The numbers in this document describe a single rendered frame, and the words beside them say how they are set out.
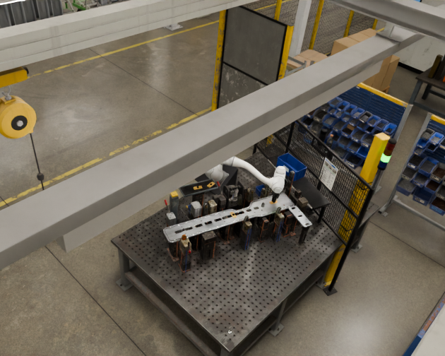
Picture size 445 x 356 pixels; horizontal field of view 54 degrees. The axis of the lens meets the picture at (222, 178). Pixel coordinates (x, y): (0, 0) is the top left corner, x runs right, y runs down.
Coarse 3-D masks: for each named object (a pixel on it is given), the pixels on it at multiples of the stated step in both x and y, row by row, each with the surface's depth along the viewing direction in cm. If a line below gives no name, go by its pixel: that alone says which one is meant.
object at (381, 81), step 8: (360, 32) 826; (368, 32) 829; (336, 40) 785; (344, 40) 788; (352, 40) 792; (360, 40) 796; (336, 48) 786; (344, 48) 774; (392, 56) 831; (384, 64) 793; (392, 64) 818; (384, 72) 812; (392, 72) 839; (368, 80) 781; (376, 80) 806; (384, 80) 834; (376, 88) 830; (384, 88) 857
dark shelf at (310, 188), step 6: (276, 156) 504; (270, 162) 498; (276, 162) 495; (300, 180) 475; (306, 180) 476; (294, 186) 466; (300, 186) 466; (306, 186) 467; (312, 186) 468; (306, 192) 460; (312, 192) 461; (318, 192) 462; (306, 198) 453; (312, 198) 453; (318, 198) 454; (324, 198) 455; (312, 204) 447; (318, 204) 448; (324, 204) 448
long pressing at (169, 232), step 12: (252, 204) 443; (276, 204) 446; (288, 204) 448; (204, 216) 423; (216, 216) 425; (240, 216) 428; (252, 216) 430; (168, 228) 407; (180, 228) 409; (204, 228) 412; (216, 228) 414; (168, 240) 397
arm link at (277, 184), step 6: (234, 156) 422; (234, 162) 419; (240, 162) 420; (246, 162) 421; (246, 168) 420; (252, 168) 417; (258, 174) 413; (264, 180) 410; (270, 180) 409; (276, 180) 408; (282, 180) 410; (270, 186) 410; (276, 186) 404; (282, 186) 405; (276, 192) 407
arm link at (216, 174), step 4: (216, 168) 474; (220, 168) 480; (208, 172) 472; (212, 172) 471; (216, 172) 474; (220, 172) 482; (208, 176) 476; (212, 176) 474; (216, 176) 477; (220, 176) 483; (216, 180) 484
